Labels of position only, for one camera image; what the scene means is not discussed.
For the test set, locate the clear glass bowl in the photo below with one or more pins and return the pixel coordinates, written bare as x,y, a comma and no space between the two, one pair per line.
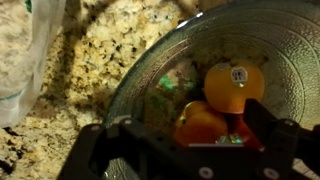
283,40

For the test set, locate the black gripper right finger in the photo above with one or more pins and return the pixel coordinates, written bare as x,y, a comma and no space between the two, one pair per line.
261,123

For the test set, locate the orange mango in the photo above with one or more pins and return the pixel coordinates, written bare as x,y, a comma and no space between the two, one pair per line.
200,125

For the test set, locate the orange fruit with sticker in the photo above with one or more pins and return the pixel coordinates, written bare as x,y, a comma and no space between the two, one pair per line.
226,90

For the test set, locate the clear plastic produce bag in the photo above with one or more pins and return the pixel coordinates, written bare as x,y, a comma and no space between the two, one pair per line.
20,50

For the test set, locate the red tomato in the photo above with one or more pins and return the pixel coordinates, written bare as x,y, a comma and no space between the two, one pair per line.
239,130

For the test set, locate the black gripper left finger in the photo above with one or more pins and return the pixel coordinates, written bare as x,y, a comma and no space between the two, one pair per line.
139,111

